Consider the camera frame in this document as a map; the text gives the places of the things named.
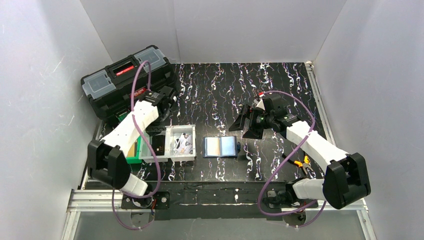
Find orange black pliers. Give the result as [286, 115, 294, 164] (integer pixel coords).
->
[287, 155, 314, 175]

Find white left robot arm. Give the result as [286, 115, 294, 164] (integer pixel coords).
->
[87, 100, 162, 199]

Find green plastic bin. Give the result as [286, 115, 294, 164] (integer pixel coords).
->
[126, 136, 143, 165]

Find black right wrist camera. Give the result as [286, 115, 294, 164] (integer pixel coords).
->
[255, 94, 300, 132]

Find black chip card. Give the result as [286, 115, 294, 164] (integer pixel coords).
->
[150, 134, 166, 156]

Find blue leather card holder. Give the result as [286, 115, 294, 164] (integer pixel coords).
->
[203, 136, 241, 158]

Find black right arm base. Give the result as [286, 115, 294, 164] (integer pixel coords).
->
[261, 190, 313, 209]

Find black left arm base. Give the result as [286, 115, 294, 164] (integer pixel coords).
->
[121, 191, 171, 210]

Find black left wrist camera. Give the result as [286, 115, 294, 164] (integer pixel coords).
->
[137, 85, 177, 106]

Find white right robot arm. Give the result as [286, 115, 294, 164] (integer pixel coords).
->
[229, 104, 371, 210]

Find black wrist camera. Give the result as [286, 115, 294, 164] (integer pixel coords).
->
[137, 85, 177, 106]
[255, 94, 300, 132]

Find gold card in bin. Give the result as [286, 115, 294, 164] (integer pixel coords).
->
[127, 141, 139, 158]

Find black grey toolbox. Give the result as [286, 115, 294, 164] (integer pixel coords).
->
[80, 45, 181, 122]

